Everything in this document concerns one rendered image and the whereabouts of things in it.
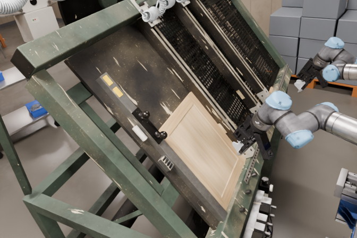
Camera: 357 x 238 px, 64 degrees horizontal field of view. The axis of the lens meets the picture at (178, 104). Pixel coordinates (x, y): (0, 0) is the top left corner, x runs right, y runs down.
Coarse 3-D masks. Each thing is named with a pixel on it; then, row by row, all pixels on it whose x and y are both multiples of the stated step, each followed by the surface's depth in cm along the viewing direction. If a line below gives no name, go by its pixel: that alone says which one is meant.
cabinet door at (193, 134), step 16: (192, 96) 172; (176, 112) 157; (192, 112) 167; (160, 128) 146; (176, 128) 153; (192, 128) 161; (208, 128) 170; (176, 144) 148; (192, 144) 156; (208, 144) 165; (224, 144) 174; (192, 160) 151; (208, 160) 159; (224, 160) 168; (240, 160) 178; (208, 176) 154; (224, 176) 163; (224, 192) 157; (224, 208) 152
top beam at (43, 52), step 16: (128, 0) 155; (96, 16) 135; (112, 16) 142; (128, 16) 150; (64, 32) 119; (80, 32) 125; (96, 32) 131; (112, 32) 150; (16, 48) 103; (32, 48) 107; (48, 48) 111; (64, 48) 116; (80, 48) 129; (16, 64) 109; (32, 64) 105; (48, 64) 113
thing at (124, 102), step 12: (120, 108) 135; (132, 108) 135; (132, 120) 136; (144, 132) 136; (156, 144) 137; (168, 144) 141; (168, 156) 138; (180, 168) 140; (192, 180) 142; (204, 192) 144; (204, 204) 146; (216, 204) 146; (216, 216) 147
